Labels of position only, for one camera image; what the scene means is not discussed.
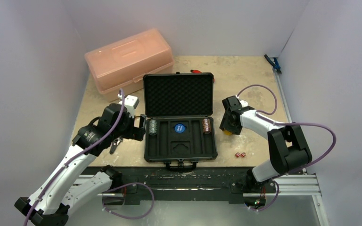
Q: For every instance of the yellow big blind button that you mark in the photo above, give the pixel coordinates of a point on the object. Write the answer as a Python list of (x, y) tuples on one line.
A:
[(227, 133)]

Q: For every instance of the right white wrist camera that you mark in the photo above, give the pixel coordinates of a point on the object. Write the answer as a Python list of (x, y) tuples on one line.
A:
[(243, 103)]

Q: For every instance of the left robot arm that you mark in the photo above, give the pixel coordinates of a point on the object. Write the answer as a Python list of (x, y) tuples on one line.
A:
[(57, 200)]

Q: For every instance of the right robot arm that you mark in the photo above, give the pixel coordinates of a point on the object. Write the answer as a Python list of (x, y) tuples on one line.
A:
[(288, 148)]

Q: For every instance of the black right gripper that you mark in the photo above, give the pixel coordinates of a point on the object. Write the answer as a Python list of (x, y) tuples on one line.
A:
[(228, 121)]

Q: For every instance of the grey black handled pliers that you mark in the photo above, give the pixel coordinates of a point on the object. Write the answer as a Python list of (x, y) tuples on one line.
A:
[(114, 145)]

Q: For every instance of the pink translucent storage box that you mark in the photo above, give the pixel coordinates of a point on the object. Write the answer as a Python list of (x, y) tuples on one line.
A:
[(123, 64)]

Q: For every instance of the black foam-lined poker case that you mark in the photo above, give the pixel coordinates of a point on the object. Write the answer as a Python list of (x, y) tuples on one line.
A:
[(185, 98)]

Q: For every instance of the blue handled pliers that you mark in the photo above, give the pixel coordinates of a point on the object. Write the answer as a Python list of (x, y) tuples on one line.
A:
[(274, 63)]

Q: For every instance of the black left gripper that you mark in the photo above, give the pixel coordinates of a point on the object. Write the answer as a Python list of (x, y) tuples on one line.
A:
[(129, 134)]

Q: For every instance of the blue small blind button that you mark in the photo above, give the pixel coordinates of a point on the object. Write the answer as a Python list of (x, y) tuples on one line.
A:
[(179, 128)]

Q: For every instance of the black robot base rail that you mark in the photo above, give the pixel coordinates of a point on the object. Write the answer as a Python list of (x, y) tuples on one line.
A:
[(216, 184)]

